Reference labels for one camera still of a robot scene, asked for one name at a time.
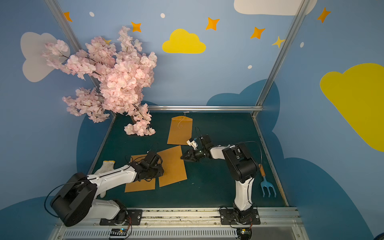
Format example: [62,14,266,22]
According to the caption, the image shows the kraft paper file bag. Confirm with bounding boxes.
[158,146,188,188]
[167,116,193,145]
[125,155,156,193]

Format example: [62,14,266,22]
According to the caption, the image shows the white file bag string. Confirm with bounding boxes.
[176,112,187,130]

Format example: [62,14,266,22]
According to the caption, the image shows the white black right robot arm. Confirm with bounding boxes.
[181,135,259,222]

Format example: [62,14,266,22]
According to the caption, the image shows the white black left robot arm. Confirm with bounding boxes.
[50,151,164,227]

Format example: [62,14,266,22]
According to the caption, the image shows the white work glove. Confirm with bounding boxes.
[95,161,115,199]

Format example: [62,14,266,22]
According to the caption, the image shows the back horizontal aluminium bar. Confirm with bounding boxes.
[148,106,263,112]

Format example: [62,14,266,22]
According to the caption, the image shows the left green circuit board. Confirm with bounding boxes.
[109,228,128,240]

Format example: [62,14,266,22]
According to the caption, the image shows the right round circuit board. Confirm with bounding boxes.
[236,228,252,240]

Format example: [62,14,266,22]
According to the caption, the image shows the pink artificial blossom tree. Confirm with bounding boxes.
[42,26,158,137]

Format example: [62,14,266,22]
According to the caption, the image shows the right diagonal aluminium bar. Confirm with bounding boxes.
[252,0,311,120]

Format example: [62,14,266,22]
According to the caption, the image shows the diagonal aluminium bar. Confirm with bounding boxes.
[252,0,311,120]
[44,0,101,88]

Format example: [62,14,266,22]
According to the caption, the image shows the left diagonal aluminium bar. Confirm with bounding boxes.
[44,0,101,88]

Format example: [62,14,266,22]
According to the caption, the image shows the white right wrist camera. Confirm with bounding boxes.
[187,138,198,150]

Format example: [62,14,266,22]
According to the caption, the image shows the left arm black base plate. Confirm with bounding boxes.
[100,209,143,226]

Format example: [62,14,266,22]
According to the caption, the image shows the left side table rail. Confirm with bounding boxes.
[71,116,117,208]

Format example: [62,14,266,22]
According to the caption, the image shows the table rail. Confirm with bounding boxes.
[252,116,290,207]
[71,116,117,208]

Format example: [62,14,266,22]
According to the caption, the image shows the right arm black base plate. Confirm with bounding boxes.
[219,207,261,226]

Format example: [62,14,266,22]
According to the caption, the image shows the blue garden fork wooden handle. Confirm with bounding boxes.
[259,164,277,198]

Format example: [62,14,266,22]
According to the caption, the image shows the right side table rail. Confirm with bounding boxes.
[252,116,290,207]

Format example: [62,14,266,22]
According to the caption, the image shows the aluminium front mounting rail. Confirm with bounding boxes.
[49,207,309,240]

